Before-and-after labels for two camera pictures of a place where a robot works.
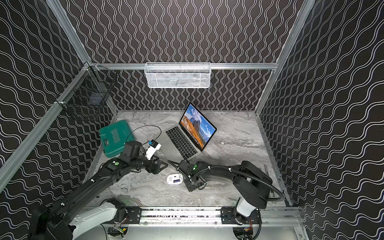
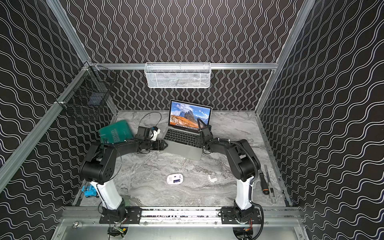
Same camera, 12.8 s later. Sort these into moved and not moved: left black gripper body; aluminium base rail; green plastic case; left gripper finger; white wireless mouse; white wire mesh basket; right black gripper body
Moved: right black gripper body; left gripper finger; left black gripper body
Not moved: white wireless mouse; white wire mesh basket; green plastic case; aluminium base rail
